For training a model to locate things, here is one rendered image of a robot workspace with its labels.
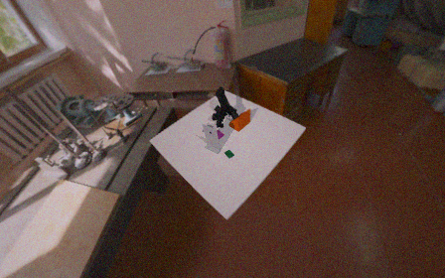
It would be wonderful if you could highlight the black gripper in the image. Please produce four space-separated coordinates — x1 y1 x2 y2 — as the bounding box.
216 112 224 128

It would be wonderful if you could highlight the magenta square marking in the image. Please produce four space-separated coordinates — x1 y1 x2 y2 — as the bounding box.
217 130 224 140

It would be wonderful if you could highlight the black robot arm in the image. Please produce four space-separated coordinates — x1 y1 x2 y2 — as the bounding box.
212 87 239 121

